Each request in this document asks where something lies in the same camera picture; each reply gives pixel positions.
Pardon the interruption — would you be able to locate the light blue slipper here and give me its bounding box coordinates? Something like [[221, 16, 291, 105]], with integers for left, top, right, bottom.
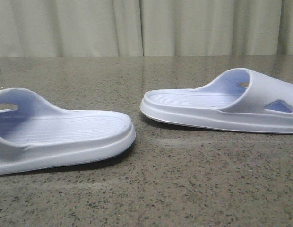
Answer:
[[0, 88, 136, 175], [140, 68, 293, 133]]

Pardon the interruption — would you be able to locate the pale grey-green curtain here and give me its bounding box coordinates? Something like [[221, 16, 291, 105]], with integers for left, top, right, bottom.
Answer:
[[0, 0, 293, 57]]

